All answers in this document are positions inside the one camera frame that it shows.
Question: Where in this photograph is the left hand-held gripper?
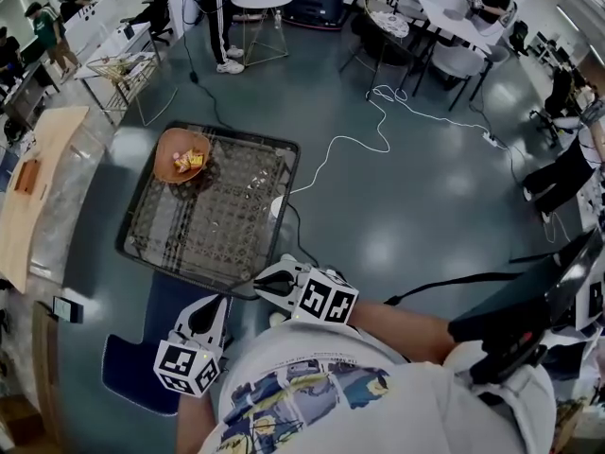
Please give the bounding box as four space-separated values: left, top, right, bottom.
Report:
152 295 229 399

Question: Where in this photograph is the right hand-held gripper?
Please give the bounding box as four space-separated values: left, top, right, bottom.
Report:
254 260 361 326

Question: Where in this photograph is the wooden bowl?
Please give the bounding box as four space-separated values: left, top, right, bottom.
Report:
152 127 213 184

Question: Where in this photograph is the person's right forearm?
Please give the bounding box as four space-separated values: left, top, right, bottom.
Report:
347 300 458 366

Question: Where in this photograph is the person's left forearm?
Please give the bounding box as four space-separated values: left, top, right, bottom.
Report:
175 388 223 454

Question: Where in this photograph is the person's white printed shirt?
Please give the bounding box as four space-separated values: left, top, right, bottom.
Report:
198 319 559 454

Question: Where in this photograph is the dark blue chair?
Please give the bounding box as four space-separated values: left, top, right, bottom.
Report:
102 271 233 416

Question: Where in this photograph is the glass top wicker table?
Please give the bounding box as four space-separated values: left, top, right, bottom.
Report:
114 119 303 301

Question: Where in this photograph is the dark green box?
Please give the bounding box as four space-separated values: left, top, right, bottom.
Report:
50 294 86 325

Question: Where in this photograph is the wooden partition panel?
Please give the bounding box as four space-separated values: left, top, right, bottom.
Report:
30 300 63 451

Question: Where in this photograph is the grey stone curved bench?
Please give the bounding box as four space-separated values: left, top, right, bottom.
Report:
26 111 117 283

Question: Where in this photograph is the closed cardboard box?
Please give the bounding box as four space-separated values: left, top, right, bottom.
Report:
0 393 46 448

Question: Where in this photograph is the orange wooden tray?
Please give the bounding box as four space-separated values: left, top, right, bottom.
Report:
12 157 42 194

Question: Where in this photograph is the light wooden curved counter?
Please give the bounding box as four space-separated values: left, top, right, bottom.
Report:
0 105 91 296

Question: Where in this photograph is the round patterned side table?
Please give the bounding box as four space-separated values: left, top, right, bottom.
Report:
362 0 412 73

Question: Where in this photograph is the grey chair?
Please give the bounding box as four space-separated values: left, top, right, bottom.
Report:
428 40 491 113
482 43 512 84

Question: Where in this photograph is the dark grey desk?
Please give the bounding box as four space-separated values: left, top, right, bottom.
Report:
0 59 62 131

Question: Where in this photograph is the white desk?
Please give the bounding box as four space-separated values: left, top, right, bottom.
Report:
62 20 162 95

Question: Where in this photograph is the black office chair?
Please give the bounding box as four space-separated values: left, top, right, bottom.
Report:
120 0 174 46
527 66 577 147

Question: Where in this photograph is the white rectangular table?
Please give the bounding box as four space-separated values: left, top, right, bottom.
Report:
417 0 496 113

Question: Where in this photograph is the black backpack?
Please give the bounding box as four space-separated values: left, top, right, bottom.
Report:
508 19 530 56

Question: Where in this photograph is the thin black cable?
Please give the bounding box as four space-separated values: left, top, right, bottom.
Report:
285 200 328 270

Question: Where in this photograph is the white floor cable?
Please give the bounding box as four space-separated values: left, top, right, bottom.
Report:
287 84 503 196

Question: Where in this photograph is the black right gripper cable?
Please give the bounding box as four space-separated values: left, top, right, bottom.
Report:
383 271 521 306

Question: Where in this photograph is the black floor cable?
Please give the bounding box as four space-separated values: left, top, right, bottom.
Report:
181 0 233 128

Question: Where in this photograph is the gold wire basket table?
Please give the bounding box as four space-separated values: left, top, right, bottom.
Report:
85 51 180 128

